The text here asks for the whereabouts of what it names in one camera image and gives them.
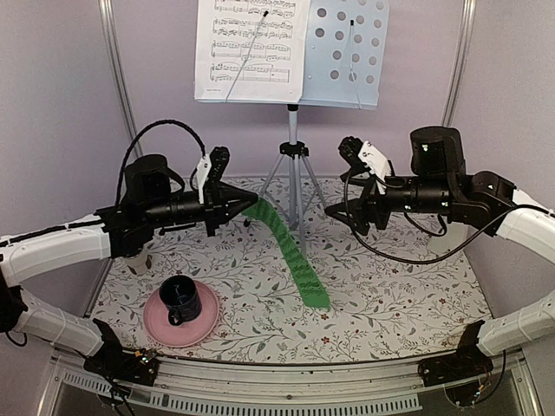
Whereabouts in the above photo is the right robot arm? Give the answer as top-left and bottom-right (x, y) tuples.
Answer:
(325, 126), (554, 378)

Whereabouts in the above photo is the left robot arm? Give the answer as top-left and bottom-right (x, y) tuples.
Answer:
(1, 147), (258, 376)

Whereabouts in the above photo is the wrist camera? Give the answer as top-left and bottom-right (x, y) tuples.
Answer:
(189, 146), (230, 205)
(338, 136), (392, 195)

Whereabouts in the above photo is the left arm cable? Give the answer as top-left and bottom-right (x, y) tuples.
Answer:
(114, 120), (207, 205)

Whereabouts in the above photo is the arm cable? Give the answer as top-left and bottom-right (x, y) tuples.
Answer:
(344, 171), (550, 265)
(114, 120), (207, 205)

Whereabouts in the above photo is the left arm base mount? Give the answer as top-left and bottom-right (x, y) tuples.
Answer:
(83, 336), (160, 387)

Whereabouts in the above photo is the dark blue mug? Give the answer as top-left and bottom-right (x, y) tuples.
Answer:
(159, 275), (202, 327)

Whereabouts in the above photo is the light blue music stand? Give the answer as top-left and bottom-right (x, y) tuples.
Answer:
(193, 0), (391, 257)

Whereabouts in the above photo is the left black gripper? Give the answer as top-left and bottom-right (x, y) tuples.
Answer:
(144, 182), (259, 237)

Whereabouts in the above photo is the white wedge block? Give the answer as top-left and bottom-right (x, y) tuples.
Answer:
(428, 235), (466, 262)

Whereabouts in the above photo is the white sheet music page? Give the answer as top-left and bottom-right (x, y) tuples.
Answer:
(194, 0), (310, 104)

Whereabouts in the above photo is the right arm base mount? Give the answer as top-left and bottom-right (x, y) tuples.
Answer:
(417, 345), (493, 387)

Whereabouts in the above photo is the left aluminium post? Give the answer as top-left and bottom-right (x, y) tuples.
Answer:
(98, 0), (138, 141)

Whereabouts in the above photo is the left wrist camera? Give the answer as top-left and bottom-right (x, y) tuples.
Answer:
(189, 146), (230, 205)

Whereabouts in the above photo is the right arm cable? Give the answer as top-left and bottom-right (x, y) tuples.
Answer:
(344, 171), (550, 265)

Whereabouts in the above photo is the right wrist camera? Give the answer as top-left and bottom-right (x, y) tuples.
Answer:
(338, 136), (392, 195)

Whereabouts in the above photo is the green sheet music page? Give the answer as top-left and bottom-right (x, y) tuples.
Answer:
(240, 198), (331, 311)

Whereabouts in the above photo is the aluminium front rail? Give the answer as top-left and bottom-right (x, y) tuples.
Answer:
(37, 349), (543, 415)

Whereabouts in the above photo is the pink plate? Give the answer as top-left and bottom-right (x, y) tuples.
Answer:
(143, 279), (220, 349)

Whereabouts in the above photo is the small paper cup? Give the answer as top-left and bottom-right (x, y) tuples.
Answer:
(123, 251), (152, 276)

